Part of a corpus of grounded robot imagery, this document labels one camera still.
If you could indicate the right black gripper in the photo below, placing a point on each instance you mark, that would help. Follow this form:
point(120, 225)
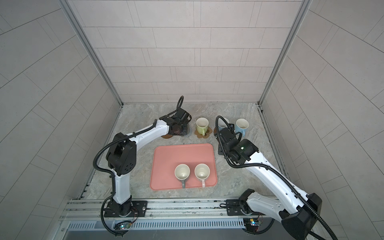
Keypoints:
point(220, 152)

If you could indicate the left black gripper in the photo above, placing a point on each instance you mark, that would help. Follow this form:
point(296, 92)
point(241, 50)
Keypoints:
point(185, 126)

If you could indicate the dark grey mug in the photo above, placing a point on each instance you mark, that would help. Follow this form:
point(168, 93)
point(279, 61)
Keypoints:
point(178, 130)

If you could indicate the light blue mug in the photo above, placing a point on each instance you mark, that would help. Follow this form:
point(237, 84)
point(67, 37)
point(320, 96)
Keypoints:
point(241, 126)

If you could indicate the green mug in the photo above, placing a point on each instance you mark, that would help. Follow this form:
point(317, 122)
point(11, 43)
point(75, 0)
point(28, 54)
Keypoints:
point(202, 125)

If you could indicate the cork paw print coaster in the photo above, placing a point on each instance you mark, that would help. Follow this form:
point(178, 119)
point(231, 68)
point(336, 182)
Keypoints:
point(208, 132)

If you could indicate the blue woven round coaster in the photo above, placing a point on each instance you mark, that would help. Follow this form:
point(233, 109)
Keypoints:
point(187, 132)

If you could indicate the blue floral mug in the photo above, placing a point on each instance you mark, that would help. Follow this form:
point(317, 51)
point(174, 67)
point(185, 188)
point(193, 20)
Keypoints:
point(223, 123)

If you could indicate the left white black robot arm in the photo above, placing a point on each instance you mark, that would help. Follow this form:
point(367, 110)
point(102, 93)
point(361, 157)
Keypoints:
point(119, 157)

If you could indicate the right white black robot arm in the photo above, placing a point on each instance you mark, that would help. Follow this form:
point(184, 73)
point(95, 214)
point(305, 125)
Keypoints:
point(298, 225)

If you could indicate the pink silicone tray mat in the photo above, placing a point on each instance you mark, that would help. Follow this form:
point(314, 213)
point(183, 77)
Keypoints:
point(167, 158)

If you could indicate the right green circuit board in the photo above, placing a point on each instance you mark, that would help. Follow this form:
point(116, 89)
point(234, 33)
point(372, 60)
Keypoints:
point(251, 225)

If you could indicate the green circuit board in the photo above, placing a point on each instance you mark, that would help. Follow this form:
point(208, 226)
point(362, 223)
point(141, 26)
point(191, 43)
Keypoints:
point(251, 225)
point(123, 226)

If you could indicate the white vent grille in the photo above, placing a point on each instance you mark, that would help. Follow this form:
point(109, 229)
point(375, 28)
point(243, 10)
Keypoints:
point(164, 224)

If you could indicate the left green circuit board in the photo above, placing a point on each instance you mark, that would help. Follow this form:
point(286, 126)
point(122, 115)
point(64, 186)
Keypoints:
point(123, 226)

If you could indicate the pink handled white mug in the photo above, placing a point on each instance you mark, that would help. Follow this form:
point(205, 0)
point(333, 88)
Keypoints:
point(202, 172)

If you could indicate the grey handled white mug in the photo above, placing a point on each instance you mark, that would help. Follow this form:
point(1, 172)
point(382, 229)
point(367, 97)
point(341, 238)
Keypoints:
point(182, 173)

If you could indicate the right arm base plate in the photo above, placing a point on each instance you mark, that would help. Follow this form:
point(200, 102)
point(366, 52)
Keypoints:
point(233, 208)

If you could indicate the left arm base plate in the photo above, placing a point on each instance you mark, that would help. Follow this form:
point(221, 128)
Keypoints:
point(129, 210)

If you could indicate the aluminium mounting rail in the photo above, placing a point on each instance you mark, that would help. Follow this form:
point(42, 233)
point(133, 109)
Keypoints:
point(176, 208)

